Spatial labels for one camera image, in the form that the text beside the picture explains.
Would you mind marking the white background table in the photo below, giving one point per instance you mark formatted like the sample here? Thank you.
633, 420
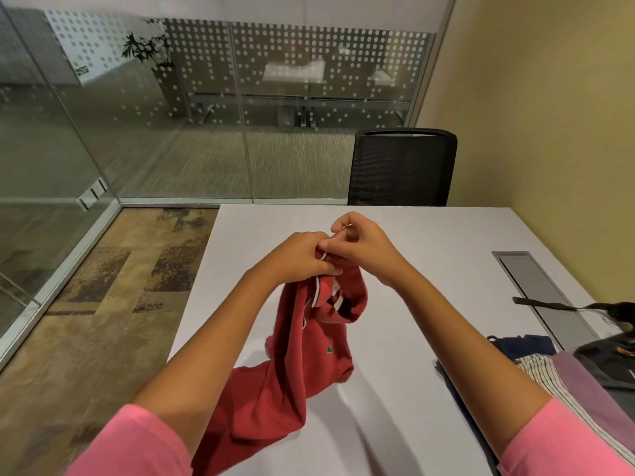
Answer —
295, 71

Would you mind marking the person's right hand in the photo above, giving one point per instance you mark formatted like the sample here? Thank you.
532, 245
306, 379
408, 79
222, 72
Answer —
367, 247

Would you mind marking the person's left forearm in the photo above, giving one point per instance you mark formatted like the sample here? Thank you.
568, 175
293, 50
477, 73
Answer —
208, 351

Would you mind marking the person's left hand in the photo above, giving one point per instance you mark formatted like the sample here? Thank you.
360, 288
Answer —
295, 260

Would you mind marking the person's left pink sleeve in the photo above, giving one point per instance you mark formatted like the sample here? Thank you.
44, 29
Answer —
129, 443

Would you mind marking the person's right pink sleeve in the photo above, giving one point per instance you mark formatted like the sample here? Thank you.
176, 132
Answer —
565, 441

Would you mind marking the black orange backpack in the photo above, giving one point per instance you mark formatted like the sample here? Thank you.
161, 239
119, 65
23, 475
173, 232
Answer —
605, 342

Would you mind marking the green white sign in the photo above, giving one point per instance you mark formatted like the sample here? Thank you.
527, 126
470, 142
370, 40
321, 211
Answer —
82, 71

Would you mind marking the navy blue hoodie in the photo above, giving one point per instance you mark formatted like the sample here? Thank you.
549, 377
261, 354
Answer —
526, 344

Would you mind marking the red garment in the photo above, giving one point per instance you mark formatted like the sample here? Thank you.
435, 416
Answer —
287, 371

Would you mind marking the person's right forearm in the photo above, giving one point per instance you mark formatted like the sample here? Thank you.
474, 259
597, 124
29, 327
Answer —
466, 351

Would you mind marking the black mesh office chair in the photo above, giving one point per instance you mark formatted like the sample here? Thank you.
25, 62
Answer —
402, 168

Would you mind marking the potted green plant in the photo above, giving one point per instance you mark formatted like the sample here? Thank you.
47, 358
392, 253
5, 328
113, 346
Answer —
154, 54

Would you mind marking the metal glass door bracket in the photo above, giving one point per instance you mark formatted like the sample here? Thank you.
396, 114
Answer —
93, 193

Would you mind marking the striped knit top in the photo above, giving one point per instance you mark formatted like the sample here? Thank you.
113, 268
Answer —
560, 386

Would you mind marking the mauve striped t-shirt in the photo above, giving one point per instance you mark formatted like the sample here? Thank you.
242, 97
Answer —
595, 391

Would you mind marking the person's pink sleeve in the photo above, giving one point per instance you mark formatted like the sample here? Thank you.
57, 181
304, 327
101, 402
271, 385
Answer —
565, 441
129, 443

